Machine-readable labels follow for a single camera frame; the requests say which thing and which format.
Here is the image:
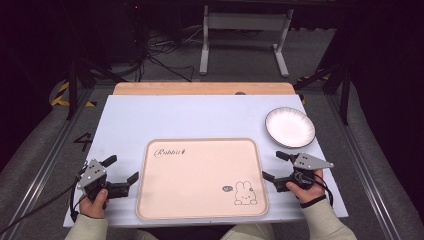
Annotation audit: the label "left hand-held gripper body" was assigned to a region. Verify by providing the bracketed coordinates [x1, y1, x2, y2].
[77, 158, 131, 202]

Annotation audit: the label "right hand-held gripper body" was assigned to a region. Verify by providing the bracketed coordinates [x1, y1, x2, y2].
[273, 152, 335, 193]

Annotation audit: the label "person's left hand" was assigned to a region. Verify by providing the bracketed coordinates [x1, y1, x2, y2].
[78, 188, 110, 220]

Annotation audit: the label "person's right hand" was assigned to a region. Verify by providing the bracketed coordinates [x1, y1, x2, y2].
[285, 169, 326, 205]

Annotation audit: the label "white plate with dark rim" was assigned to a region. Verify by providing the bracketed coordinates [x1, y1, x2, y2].
[264, 106, 317, 149]

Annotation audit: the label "black wristband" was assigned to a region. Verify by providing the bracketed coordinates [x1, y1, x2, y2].
[299, 195, 328, 210]

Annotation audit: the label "person's legs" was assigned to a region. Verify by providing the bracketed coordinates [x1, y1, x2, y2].
[126, 223, 276, 240]

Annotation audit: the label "pink tray with rabbit print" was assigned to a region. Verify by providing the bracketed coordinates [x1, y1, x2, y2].
[135, 137, 270, 221]

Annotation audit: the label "yellow and black floor tape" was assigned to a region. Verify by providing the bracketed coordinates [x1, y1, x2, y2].
[49, 80, 98, 108]

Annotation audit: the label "white table cover board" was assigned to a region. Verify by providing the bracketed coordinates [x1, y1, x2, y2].
[63, 94, 349, 229]

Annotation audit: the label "black tripod stand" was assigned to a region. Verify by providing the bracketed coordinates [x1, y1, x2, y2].
[64, 49, 128, 122]
[293, 19, 353, 126]

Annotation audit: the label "black computer tower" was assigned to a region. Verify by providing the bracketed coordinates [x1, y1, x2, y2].
[99, 0, 149, 64]

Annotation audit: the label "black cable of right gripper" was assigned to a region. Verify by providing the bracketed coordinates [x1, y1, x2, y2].
[311, 172, 335, 208]

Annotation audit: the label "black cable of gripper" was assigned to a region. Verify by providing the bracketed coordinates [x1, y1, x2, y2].
[311, 172, 335, 208]
[0, 166, 88, 236]

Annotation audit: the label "aluminium floor rail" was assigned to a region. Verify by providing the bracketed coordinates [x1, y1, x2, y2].
[324, 94, 406, 240]
[0, 87, 98, 236]

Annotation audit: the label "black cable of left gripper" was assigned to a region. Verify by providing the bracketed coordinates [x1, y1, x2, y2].
[0, 166, 88, 236]

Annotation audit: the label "bundle of black floor cables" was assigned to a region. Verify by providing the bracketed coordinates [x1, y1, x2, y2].
[109, 26, 201, 83]

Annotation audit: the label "white metal stand frame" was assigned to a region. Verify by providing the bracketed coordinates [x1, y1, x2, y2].
[199, 4, 295, 79]

